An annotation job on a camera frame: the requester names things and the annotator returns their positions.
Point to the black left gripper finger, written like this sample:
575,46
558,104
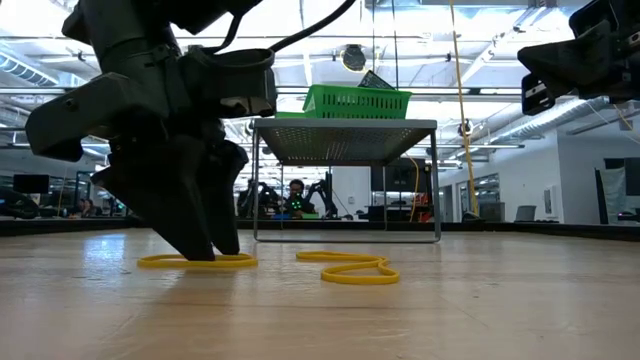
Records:
225,190
165,195

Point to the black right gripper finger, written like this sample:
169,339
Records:
570,60

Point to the yellow rubber band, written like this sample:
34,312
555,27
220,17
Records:
142,261
360,280

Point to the green plastic basket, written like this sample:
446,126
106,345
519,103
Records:
355,102

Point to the green blue crayon box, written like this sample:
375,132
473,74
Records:
375,81

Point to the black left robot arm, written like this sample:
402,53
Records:
140,20

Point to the person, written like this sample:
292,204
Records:
296,189

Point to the grey metal box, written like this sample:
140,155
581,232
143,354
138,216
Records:
345,142

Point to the round black ceiling fixture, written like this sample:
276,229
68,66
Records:
354,57

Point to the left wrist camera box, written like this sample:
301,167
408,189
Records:
230,75

